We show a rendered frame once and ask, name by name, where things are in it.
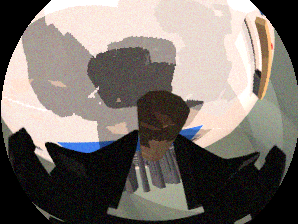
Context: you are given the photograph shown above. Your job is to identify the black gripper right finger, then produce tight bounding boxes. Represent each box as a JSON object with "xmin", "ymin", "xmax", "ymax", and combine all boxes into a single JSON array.
[{"xmin": 173, "ymin": 135, "xmax": 261, "ymax": 210}]

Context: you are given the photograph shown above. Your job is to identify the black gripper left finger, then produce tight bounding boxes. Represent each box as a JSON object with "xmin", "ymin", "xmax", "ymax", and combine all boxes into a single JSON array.
[{"xmin": 45, "ymin": 129, "xmax": 138, "ymax": 209}]

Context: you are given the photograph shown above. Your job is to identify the blue flat strip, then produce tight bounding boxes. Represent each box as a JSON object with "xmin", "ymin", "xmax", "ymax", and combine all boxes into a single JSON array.
[{"xmin": 59, "ymin": 124, "xmax": 204, "ymax": 153}]

